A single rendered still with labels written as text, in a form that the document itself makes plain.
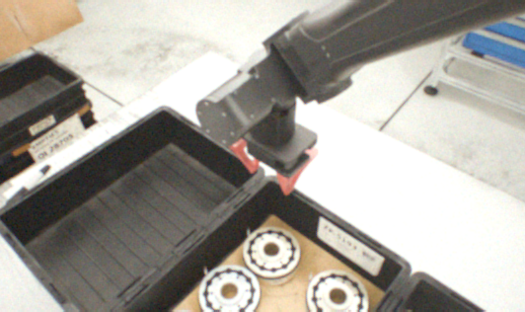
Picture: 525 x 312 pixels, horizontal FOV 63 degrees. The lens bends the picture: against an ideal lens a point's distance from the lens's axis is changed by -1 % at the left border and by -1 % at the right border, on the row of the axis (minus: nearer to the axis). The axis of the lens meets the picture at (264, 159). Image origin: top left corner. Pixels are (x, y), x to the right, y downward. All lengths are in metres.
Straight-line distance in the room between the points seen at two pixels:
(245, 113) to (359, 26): 0.16
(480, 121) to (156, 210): 1.97
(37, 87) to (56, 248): 1.11
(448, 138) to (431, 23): 2.14
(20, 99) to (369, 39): 1.69
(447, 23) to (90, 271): 0.74
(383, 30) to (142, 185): 0.74
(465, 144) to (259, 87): 2.00
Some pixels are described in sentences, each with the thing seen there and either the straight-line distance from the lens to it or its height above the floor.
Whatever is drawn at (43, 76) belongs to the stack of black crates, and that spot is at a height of 0.49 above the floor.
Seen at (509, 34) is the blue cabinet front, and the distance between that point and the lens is 2.38.
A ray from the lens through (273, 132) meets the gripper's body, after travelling 0.52.
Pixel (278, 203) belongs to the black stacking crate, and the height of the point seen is 0.87.
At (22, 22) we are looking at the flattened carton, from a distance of 3.20.
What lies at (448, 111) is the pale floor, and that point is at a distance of 2.54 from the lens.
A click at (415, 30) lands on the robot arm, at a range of 0.26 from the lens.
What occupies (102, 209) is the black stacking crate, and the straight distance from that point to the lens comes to 0.93.
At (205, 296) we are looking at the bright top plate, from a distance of 0.75.
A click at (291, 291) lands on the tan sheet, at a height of 0.83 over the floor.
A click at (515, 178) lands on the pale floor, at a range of 2.32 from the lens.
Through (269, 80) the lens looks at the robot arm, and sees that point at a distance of 0.44.
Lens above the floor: 1.53
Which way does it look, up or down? 47 degrees down
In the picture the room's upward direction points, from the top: straight up
